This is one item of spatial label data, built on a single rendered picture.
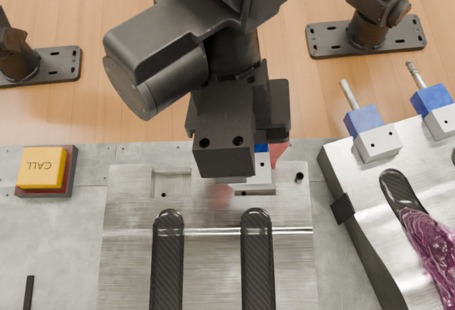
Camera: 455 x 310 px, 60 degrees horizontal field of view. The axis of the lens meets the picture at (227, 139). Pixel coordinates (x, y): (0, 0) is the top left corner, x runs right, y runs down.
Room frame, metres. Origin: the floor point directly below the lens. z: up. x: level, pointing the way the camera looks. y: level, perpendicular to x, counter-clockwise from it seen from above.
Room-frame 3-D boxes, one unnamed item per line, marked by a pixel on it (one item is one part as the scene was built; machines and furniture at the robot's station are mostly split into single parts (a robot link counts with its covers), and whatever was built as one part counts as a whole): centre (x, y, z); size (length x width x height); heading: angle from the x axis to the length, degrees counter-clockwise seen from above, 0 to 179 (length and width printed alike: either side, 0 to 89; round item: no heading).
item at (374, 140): (0.23, -0.20, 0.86); 0.13 x 0.05 x 0.05; 12
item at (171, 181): (0.16, 0.08, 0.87); 0.05 x 0.05 x 0.04; 85
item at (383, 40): (0.41, -0.26, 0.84); 0.20 x 0.07 x 0.08; 89
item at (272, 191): (0.15, -0.03, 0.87); 0.05 x 0.05 x 0.04; 85
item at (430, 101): (0.26, -0.30, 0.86); 0.13 x 0.05 x 0.05; 12
